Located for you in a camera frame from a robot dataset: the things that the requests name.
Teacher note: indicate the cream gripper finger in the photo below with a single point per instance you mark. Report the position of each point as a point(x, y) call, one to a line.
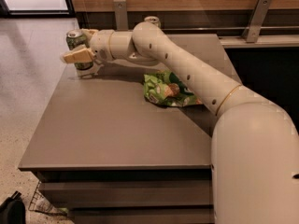
point(89, 32)
point(80, 54)

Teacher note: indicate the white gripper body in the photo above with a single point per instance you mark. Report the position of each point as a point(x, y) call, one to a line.
point(100, 46)

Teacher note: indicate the dark green soda can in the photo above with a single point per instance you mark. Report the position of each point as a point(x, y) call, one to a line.
point(75, 38)

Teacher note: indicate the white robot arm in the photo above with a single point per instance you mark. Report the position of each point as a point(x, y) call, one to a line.
point(255, 145)

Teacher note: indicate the white green soda can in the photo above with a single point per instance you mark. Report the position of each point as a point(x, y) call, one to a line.
point(154, 20)

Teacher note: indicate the green snack chip bag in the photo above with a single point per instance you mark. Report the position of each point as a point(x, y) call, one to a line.
point(164, 88)

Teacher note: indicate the grey drawer cabinet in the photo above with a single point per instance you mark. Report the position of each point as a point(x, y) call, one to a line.
point(108, 156)

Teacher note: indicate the black bag on floor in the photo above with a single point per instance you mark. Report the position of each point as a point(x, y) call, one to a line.
point(12, 210)

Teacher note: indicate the left metal wall bracket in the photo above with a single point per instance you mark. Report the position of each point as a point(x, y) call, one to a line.
point(121, 17)

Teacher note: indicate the metal wall bracket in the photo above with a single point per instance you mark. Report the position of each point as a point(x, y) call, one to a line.
point(121, 17)
point(253, 29)

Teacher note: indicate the horizontal metal rail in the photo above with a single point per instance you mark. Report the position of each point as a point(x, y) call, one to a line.
point(280, 29)

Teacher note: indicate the grey wall shelf ledge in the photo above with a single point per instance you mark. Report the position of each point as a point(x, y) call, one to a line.
point(263, 41)

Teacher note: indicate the wire mesh basket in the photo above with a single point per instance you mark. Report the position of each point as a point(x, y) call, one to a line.
point(41, 205)

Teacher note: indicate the right metal wall bracket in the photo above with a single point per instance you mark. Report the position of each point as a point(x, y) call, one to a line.
point(253, 29)

